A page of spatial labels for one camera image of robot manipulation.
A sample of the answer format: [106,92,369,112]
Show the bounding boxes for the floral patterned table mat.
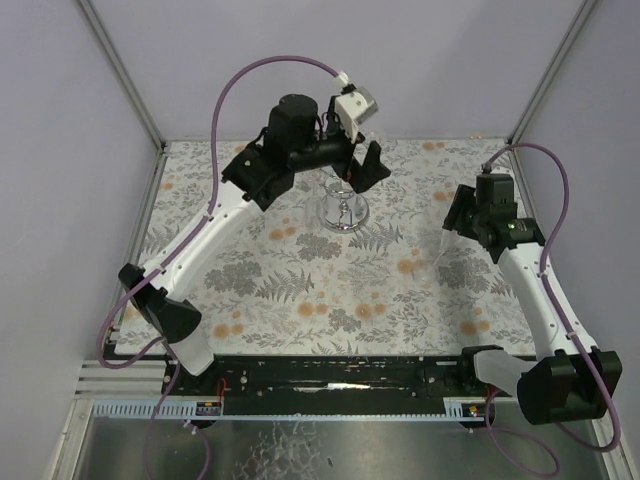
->
[112,137,574,357]

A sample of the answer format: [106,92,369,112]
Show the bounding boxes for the chrome wine glass rack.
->
[319,167,370,234]

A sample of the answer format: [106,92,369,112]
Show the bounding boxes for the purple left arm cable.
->
[97,56,351,480]

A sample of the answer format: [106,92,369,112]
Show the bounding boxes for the grey slotted cable duct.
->
[93,395,485,423]

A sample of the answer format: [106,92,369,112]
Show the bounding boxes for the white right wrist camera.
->
[475,173,515,206]

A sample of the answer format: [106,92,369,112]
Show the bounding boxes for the clear round wine glass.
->
[366,129,387,146]

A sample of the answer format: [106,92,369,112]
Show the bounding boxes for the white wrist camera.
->
[475,173,515,206]
[334,84,379,144]

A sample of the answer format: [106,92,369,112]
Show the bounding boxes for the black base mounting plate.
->
[169,355,489,405]

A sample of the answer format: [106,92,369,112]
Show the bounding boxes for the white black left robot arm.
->
[118,88,390,376]

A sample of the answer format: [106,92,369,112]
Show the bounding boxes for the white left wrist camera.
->
[334,84,379,144]

